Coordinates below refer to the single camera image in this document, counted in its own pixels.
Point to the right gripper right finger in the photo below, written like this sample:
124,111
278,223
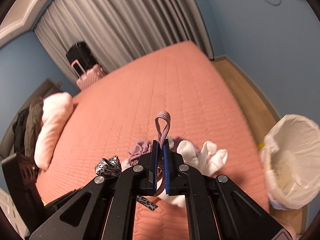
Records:
216,207

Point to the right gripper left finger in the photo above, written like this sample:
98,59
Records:
105,207

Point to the purple cloth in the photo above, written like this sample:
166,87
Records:
144,146

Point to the white lined trash bin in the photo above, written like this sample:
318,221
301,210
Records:
290,159

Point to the leopard print ribbon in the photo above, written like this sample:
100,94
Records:
113,167

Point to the white sock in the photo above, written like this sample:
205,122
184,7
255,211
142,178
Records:
208,160

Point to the dark wooden nightstand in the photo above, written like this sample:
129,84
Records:
21,182

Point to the pink pillow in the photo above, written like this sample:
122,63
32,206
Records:
57,109

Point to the dark jacket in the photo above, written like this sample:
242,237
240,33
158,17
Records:
27,127

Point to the orange quilted bed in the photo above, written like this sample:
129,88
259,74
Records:
120,109

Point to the pink hard suitcase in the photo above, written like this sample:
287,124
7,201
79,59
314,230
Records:
86,78

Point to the black suitcase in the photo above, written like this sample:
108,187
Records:
80,58

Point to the grey pleated curtain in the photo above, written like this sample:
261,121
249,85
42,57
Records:
119,31

